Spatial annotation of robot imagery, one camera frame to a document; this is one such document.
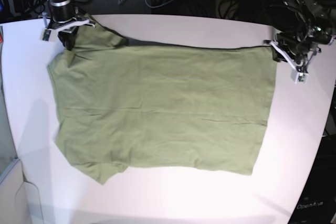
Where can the green T-shirt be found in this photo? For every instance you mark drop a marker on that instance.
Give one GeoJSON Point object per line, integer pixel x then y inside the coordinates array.
{"type": "Point", "coordinates": [122, 105]}

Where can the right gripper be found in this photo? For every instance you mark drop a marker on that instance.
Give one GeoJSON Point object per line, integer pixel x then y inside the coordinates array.
{"type": "Point", "coordinates": [67, 30]}

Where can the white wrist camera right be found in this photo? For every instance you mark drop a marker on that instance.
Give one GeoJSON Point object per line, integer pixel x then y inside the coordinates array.
{"type": "Point", "coordinates": [49, 35]}

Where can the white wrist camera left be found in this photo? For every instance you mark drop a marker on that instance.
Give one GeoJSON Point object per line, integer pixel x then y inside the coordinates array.
{"type": "Point", "coordinates": [299, 77]}

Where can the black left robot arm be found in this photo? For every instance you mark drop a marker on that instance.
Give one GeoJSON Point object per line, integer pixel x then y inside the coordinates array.
{"type": "Point", "coordinates": [313, 21]}

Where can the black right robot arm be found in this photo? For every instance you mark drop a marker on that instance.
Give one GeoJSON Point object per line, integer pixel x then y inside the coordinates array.
{"type": "Point", "coordinates": [64, 21]}

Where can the black OpenArm base box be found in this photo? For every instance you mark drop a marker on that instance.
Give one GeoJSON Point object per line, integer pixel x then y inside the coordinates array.
{"type": "Point", "coordinates": [317, 201]}

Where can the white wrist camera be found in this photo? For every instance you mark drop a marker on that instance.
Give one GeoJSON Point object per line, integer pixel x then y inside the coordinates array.
{"type": "Point", "coordinates": [299, 77]}
{"type": "Point", "coordinates": [49, 35]}

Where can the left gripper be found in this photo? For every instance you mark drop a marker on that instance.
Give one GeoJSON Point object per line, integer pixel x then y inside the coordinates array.
{"type": "Point", "coordinates": [299, 53]}

